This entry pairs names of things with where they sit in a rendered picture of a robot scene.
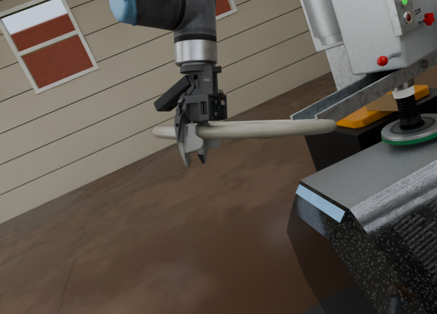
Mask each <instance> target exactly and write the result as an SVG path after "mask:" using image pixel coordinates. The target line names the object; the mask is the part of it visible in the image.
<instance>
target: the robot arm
mask: <svg viewBox="0 0 437 314"><path fill-rule="evenodd" d="M109 3H110V7H111V11H112V13H113V16H114V17H115V18H116V19H117V20H118V21H119V22H122V23H128V24H131V25H132V26H136V25H139V26H144V27H152V28H156V29H164V30H169V31H174V52H175V65H176V66H179V67H180V73H181V74H186V75H185V76H184V77H182V78H181V79H180V80H179V81H178V82H177V83H176V84H175V85H174V86H172V87H171V88H170V89H169V90H167V91H166V92H165V93H164V94H163V95H162V96H161V97H160V98H159V99H157V100H156V101H155V102H154V106H155V108H156V110H157V111H158V112H170V111H172V110H173V109H174V108H175V107H177V106H178V107H177V108H176V116H175V120H174V129H175V133H176V140H177V143H178V146H179V150H180V153H181V156H182V158H183V161H184V163H185V166H186V167H189V166H190V155H189V153H191V152H194V151H197V150H198V157H199V159H200V160H201V162H202V164H205V162H206V159H207V151H208V150H210V149H212V148H216V147H218V146H220V145H221V143H222V141H221V139H219V140H202V139H201V138H200V137H198V136H197V135H196V126H202V125H210V124H209V123H208V121H220V120H225V119H228V113H227V95H224V93H223V91H222V90H221V91H222V93H220V90H219V92H218V79H217V74H218V73H222V69H221V66H215V65H216V64H217V63H218V59H217V27H216V10H215V7H216V3H217V2H216V0H109ZM191 122H193V123H191ZM195 124H196V125H195Z"/></svg>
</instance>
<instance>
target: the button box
mask: <svg viewBox="0 0 437 314"><path fill-rule="evenodd" d="M386 3H387V6H388V11H389V14H390V19H391V24H392V27H393V31H394V35H395V36H401V35H404V34H406V33H407V32H409V31H411V30H413V29H415V28H416V27H418V24H417V19H416V14H415V10H414V6H413V2H412V0H408V5H407V6H406V7H403V6H402V5H401V3H400V0H386ZM406 12H410V13H411V14H412V22H411V23H409V24H407V23H406V22H405V20H404V14H405V13H406Z"/></svg>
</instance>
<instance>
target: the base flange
mask: <svg viewBox="0 0 437 314"><path fill-rule="evenodd" d="M414 90H415V93H414V96H415V99H416V100H418V99H420V98H422V97H424V96H426V95H428V94H429V88H428V86H427V85H414ZM389 94H392V91H390V92H388V93H387V94H385V95H389ZM393 112H394V111H367V109H366V106H364V107H362V108H361V109H358V110H357V111H355V112H353V113H352V114H350V115H348V116H346V117H345V118H343V119H341V120H340V121H338V122H336V123H337V125H340V126H343V127H350V128H355V129H356V128H359V127H365V126H367V125H369V124H371V123H373V122H375V121H377V120H379V119H381V118H383V117H385V116H387V115H389V114H391V113H393Z"/></svg>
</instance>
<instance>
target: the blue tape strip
mask: <svg viewBox="0 0 437 314"><path fill-rule="evenodd" d="M296 194H298V195H299V196H301V197H302V198H304V199H305V200H307V201H308V202H310V203H311V204H313V205H314V206H316V207H317V208H319V209H320V210H322V211H323V212H325V213H326V214H328V215H329V216H331V217H332V218H334V219H335V220H337V221H338V222H339V223H340V222H341V219H342V217H343V215H344V213H345V211H344V210H342V209H340V208H338V207H337V206H335V205H334V204H332V203H330V202H328V201H327V200H325V199H324V198H322V197H320V196H318V195H317V194H315V193H314V192H312V191H310V190H308V189H307V188H305V187H303V186H302V185H300V184H299V186H298V189H297V191H296Z"/></svg>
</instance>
